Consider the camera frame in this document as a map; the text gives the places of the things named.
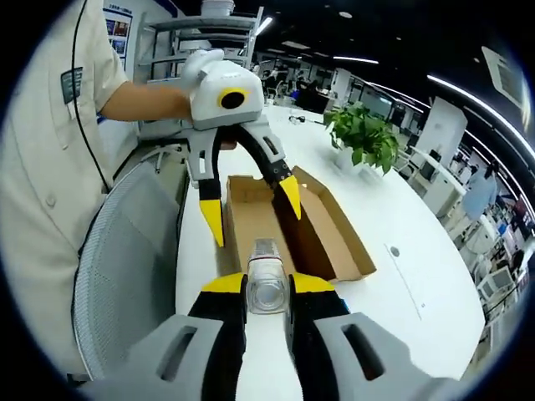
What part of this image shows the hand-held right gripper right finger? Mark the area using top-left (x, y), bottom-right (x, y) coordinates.
top-left (288, 273), bottom-right (456, 401)

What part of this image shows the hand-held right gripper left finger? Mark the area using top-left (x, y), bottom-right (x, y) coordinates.
top-left (83, 273), bottom-right (248, 401)

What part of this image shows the brown cardboard shoe box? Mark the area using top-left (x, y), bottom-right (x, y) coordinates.
top-left (223, 165), bottom-right (378, 284)

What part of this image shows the clear plastic bottle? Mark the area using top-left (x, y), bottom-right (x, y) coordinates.
top-left (245, 237), bottom-right (290, 315)

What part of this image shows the grey metal shelf rack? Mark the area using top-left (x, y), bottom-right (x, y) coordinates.
top-left (140, 4), bottom-right (266, 85)

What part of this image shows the green potted plant white pot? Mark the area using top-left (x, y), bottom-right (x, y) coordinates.
top-left (323, 101), bottom-right (401, 176)

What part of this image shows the grey mesh office chair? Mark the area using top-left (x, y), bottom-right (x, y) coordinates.
top-left (73, 160), bottom-right (191, 382)

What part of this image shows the person in beige shirt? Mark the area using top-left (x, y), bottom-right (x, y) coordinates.
top-left (0, 0), bottom-right (141, 377)

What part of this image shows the ceiling air conditioner unit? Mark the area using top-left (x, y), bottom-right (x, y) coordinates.
top-left (480, 44), bottom-right (531, 111)

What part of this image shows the blue white wall display board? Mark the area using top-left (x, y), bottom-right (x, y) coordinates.
top-left (102, 6), bottom-right (135, 70)

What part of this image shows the thin black cable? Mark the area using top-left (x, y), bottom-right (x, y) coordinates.
top-left (69, 0), bottom-right (113, 195)

